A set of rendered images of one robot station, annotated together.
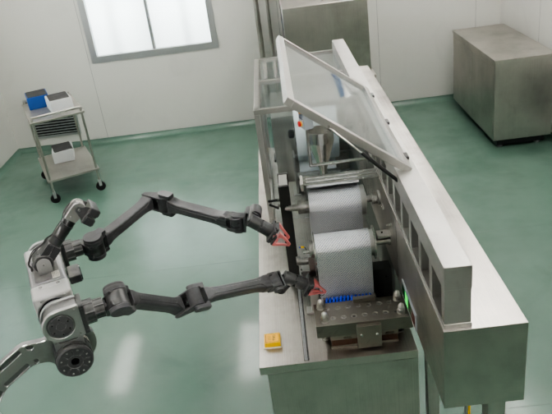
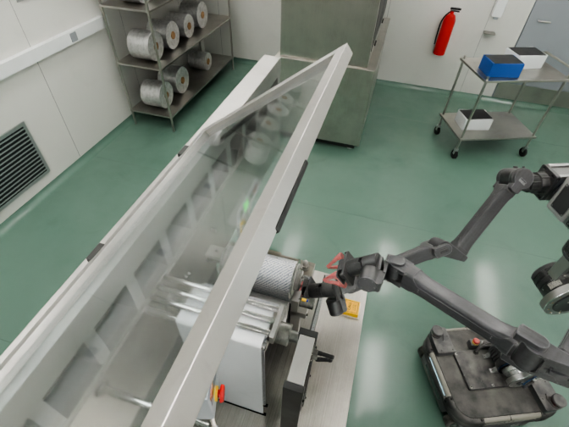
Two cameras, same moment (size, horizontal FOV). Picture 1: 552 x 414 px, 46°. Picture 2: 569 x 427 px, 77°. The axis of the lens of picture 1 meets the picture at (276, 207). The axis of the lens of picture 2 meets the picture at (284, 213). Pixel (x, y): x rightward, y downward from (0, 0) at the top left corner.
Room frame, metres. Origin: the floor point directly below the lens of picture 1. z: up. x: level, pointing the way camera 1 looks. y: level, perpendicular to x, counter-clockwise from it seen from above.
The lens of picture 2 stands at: (3.17, -0.02, 2.32)
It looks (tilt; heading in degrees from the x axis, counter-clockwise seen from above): 45 degrees down; 193
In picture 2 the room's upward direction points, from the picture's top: 2 degrees clockwise
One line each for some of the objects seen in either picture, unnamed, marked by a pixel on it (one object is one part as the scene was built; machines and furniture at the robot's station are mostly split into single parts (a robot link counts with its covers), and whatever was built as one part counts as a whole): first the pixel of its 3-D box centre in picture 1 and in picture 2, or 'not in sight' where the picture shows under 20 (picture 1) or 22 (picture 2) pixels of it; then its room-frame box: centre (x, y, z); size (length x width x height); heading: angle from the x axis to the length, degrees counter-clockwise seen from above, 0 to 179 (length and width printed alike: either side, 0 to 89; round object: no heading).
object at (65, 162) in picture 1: (61, 141); not in sight; (6.69, 2.19, 0.51); 0.91 x 0.58 x 1.02; 22
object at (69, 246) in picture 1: (71, 249); not in sight; (2.35, 0.85, 1.45); 0.09 x 0.08 x 0.12; 21
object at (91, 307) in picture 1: (92, 310); (535, 182); (1.88, 0.68, 1.45); 0.09 x 0.08 x 0.12; 21
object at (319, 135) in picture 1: (319, 135); not in sight; (3.15, -0.28, 1.50); 0.14 x 0.14 x 0.06
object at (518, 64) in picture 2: not in sight; (499, 103); (-0.83, 1.34, 0.51); 0.91 x 0.58 x 1.02; 110
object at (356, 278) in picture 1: (346, 281); not in sight; (2.37, -0.26, 1.10); 0.23 x 0.01 x 0.18; 88
